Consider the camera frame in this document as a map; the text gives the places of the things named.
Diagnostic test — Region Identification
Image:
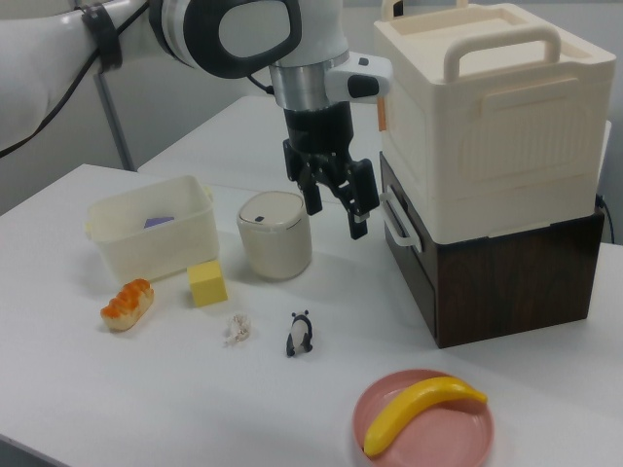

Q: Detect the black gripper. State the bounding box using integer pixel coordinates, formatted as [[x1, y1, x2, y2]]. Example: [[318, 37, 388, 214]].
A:
[[283, 104, 381, 241]]

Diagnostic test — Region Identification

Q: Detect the glazed bread loaf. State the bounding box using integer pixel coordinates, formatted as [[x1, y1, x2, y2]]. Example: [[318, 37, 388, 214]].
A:
[[99, 278, 155, 333]]

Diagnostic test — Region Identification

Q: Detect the translucent white plastic basket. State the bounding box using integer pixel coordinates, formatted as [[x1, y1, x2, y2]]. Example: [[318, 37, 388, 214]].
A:
[[85, 174, 221, 284]]

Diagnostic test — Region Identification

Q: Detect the cream lidded trash can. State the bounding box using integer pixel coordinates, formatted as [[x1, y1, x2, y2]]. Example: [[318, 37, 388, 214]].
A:
[[236, 191, 313, 281]]

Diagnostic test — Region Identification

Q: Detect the black and white panda toy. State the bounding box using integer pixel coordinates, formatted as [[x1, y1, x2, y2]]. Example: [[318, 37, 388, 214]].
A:
[[285, 309, 314, 358]]

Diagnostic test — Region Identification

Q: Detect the yellow cube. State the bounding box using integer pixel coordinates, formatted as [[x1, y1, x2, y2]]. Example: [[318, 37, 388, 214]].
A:
[[187, 260, 230, 308]]

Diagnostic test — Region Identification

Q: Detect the cream plastic storage box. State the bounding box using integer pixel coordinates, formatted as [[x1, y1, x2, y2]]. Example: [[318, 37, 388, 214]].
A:
[[373, 0, 613, 244]]

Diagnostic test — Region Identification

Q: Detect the crumpled white paper ball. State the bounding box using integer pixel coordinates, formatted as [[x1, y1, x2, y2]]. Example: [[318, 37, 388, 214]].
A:
[[223, 313, 252, 347]]

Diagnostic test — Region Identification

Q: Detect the white toaster oven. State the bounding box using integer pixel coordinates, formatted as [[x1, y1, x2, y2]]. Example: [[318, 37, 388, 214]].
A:
[[378, 151, 606, 349]]

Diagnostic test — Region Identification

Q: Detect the yellow banana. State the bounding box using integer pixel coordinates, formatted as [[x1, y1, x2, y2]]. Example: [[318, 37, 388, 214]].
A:
[[363, 376, 489, 457]]

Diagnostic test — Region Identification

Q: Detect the pink plate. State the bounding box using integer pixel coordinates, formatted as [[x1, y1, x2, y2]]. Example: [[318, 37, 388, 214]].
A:
[[350, 369, 495, 467]]

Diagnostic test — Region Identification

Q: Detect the white drawer handle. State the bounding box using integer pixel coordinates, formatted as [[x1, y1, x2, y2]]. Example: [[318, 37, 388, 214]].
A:
[[379, 190, 422, 253]]

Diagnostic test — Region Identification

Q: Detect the black cable behind cabinet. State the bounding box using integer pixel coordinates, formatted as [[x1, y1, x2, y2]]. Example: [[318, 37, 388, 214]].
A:
[[594, 193, 615, 244]]

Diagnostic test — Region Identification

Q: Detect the black cable strap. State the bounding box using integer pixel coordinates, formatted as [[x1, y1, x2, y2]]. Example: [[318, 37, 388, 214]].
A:
[[80, 2, 124, 72]]

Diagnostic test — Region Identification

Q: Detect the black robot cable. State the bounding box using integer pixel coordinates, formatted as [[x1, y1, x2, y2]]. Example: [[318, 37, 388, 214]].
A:
[[0, 0, 150, 160]]

